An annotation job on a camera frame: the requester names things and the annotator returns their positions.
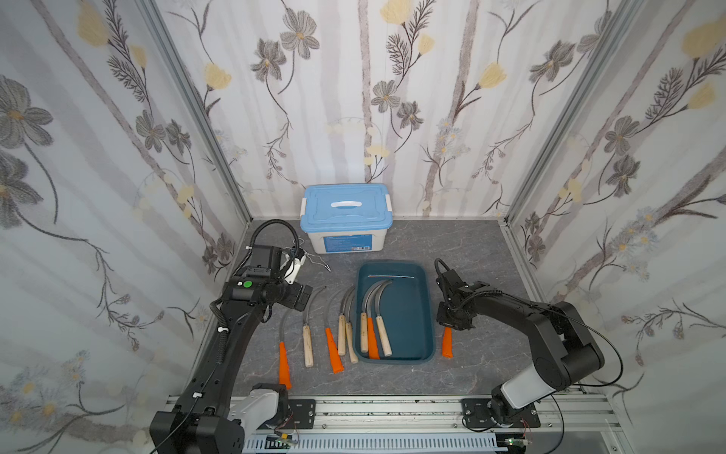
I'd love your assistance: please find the thin orange handle sickle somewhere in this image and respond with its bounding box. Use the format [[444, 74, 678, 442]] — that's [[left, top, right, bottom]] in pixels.
[[442, 327, 454, 359]]

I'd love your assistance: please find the wooden handle sickle group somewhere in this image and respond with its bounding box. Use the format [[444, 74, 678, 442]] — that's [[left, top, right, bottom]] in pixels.
[[360, 280, 384, 359]]

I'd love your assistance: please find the orange handle sickle group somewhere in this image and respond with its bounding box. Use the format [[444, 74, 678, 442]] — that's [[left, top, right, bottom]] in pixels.
[[361, 279, 392, 359]]

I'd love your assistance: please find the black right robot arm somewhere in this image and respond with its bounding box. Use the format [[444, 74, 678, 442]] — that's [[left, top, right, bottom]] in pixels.
[[436, 267, 605, 429]]

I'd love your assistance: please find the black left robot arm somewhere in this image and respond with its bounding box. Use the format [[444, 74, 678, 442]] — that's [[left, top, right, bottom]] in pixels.
[[149, 275, 313, 453]]

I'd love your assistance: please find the teal plastic storage bin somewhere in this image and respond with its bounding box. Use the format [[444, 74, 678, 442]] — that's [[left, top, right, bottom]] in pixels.
[[352, 260, 435, 365]]

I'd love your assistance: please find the white storage box blue lid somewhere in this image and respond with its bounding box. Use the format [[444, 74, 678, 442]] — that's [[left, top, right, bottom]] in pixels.
[[300, 183, 392, 255]]

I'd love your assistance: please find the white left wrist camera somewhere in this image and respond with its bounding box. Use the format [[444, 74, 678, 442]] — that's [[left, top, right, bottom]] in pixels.
[[281, 249, 306, 284]]

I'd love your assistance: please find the orange handle sickle far left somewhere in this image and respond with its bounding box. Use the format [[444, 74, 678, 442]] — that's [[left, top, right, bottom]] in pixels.
[[278, 309, 292, 390]]

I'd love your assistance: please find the wooden handle sickle beside bin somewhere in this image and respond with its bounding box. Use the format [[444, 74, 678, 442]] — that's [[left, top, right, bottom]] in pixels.
[[344, 288, 359, 364]]

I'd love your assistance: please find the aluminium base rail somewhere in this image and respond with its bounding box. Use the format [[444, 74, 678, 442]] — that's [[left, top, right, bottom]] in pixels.
[[230, 393, 634, 453]]

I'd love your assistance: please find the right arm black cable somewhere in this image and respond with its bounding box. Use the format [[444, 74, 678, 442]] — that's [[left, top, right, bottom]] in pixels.
[[433, 257, 625, 454]]

